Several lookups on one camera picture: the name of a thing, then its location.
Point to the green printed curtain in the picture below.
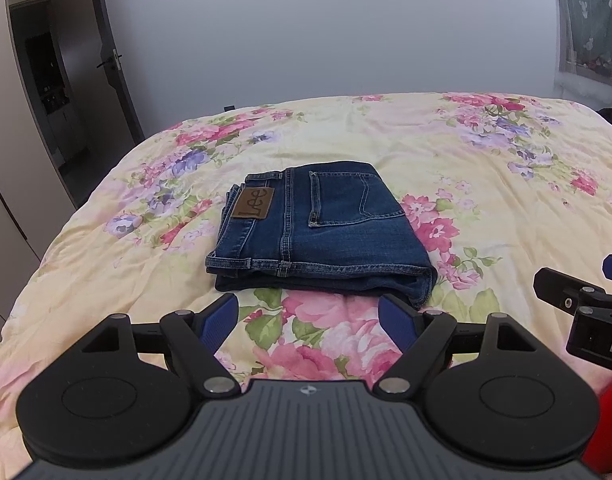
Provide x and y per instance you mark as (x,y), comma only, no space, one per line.
(590,15)

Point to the dark grey door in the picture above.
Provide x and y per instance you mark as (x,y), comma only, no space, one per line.
(121,105)

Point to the beige wardrobe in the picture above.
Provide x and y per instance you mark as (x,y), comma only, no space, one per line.
(11,160)

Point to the blue denim pants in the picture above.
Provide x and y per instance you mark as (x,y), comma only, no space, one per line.
(336,230)

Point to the floral bed blanket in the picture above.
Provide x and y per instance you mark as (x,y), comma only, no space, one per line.
(485,185)

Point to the red clothing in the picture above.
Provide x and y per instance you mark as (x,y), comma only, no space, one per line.
(608,430)

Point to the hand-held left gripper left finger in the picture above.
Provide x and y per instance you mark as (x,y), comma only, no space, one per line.
(221,317)

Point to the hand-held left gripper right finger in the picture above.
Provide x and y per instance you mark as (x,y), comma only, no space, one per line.
(395,317)

